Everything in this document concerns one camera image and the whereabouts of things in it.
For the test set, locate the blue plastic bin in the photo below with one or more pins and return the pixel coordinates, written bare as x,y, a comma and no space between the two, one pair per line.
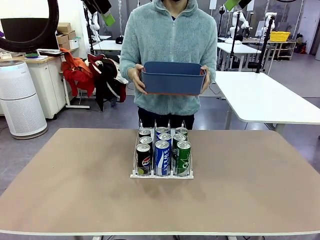
172,82

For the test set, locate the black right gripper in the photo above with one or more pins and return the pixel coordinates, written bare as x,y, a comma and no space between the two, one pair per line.
245,2

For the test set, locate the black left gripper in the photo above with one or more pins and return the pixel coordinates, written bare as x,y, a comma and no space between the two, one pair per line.
98,5

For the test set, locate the person light green fleece torso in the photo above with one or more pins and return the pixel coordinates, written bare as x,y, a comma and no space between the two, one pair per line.
172,37

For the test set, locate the person right forearm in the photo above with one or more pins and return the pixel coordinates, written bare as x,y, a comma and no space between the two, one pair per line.
126,62

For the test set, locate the orange jacket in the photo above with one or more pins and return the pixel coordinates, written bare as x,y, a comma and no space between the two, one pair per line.
77,75

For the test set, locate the green beverage can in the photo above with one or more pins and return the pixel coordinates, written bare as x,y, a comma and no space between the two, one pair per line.
179,137
183,162
181,130

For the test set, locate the black tripod stand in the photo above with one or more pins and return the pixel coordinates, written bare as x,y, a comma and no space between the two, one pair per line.
233,42
265,45

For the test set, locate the person right hand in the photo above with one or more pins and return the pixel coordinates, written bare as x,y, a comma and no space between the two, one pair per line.
135,77

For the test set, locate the large white side table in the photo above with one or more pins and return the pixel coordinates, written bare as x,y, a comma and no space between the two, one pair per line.
275,105

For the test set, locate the white cylindrical air purifier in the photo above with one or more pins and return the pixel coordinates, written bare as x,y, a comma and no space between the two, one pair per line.
20,112

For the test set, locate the black cap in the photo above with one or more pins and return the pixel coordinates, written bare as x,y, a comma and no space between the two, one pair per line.
120,40

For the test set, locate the person left forearm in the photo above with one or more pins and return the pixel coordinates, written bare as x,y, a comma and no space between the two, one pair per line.
212,62

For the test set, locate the white cabinet desk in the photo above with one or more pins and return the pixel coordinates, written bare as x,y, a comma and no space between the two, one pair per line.
42,82

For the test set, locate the black beverage can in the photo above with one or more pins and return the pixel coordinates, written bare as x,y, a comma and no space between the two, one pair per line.
145,139
144,132
143,162

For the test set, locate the cardboard box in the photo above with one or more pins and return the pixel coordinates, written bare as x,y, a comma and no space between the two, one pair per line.
62,39
72,35
63,27

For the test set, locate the person dark trousers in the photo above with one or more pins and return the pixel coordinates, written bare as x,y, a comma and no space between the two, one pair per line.
150,117

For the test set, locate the black computer monitor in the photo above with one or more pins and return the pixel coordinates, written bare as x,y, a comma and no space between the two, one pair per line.
25,30

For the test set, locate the wooden shelf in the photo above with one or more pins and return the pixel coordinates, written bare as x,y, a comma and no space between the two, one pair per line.
291,50

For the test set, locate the black camera on stand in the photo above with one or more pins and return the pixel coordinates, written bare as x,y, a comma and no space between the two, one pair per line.
222,10

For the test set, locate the person left hand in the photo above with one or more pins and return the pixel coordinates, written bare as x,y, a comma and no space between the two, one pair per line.
207,77

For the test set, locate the white background table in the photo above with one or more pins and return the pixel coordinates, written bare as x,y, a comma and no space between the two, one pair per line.
107,45
240,48

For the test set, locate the small rolling side table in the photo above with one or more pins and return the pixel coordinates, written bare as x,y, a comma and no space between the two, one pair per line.
77,107

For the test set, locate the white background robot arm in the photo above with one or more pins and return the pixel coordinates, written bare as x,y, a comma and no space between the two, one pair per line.
273,25
94,22
236,18

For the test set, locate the small white box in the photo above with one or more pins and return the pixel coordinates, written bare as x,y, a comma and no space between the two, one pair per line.
74,43

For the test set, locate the red jacket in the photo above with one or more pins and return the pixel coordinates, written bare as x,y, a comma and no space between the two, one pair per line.
93,58

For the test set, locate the yellow plastic crate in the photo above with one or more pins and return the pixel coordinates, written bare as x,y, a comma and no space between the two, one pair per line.
280,36

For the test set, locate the red fire extinguisher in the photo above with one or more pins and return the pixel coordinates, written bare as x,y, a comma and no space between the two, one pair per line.
303,48

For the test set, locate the green plate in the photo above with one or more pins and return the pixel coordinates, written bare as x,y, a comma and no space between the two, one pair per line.
31,55

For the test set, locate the white can dispenser rack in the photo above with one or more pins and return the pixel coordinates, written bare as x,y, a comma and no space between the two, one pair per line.
162,176

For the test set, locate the black and white jacket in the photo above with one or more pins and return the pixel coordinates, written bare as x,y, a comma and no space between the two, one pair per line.
105,82

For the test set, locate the blue beverage can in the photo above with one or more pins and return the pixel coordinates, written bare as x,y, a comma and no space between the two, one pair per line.
162,130
165,136
162,160

